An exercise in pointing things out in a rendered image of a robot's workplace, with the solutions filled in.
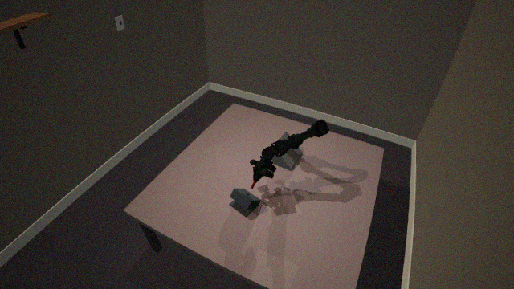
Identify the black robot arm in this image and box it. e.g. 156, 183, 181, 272
262, 120, 329, 173

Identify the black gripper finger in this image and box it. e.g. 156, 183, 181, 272
253, 167, 261, 181
255, 171, 264, 183

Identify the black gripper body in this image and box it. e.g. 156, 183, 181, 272
250, 156, 274, 179

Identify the grey square panel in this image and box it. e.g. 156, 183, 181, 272
230, 189, 261, 217

